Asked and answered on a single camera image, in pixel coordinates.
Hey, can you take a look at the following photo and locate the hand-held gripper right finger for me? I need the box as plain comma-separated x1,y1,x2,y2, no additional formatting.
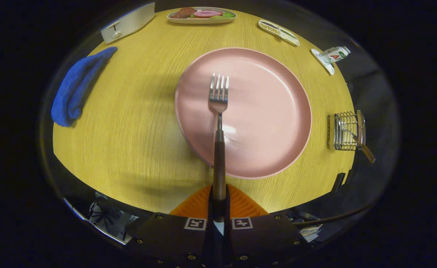
224,184,307,267

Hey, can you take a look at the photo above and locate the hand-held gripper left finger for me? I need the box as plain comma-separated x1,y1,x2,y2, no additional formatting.
129,184,215,267

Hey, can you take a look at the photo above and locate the fork with brown handle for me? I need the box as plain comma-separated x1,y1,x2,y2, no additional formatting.
208,73,229,223

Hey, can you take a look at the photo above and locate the spoon with brown handle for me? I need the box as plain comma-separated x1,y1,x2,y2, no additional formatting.
339,119,376,164

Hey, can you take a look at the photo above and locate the pink plate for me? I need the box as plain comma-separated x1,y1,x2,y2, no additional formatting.
175,47,312,180

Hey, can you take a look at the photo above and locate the white square coaster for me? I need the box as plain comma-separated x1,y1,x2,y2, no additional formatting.
311,49,335,76

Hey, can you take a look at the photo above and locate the blue cloth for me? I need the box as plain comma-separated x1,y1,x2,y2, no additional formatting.
51,46,118,128

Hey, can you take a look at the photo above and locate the white divided bean dish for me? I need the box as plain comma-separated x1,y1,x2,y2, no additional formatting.
258,19,301,47

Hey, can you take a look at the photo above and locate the white bottle with green label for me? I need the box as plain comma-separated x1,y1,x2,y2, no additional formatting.
317,46,351,66

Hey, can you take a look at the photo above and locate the white oval food plate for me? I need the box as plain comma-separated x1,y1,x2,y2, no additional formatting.
167,7,237,25

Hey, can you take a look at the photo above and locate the pink ham slice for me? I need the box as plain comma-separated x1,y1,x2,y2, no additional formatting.
193,10,224,18

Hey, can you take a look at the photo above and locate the long brown meat piece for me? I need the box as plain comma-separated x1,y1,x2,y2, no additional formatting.
171,7,197,19

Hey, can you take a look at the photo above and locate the white toaster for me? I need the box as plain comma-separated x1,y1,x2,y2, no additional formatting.
100,2,156,44

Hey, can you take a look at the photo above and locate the black cable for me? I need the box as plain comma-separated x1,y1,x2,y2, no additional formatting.
293,203,375,227

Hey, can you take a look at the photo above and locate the metal wire basket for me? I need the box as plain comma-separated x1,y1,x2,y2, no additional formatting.
327,110,366,151

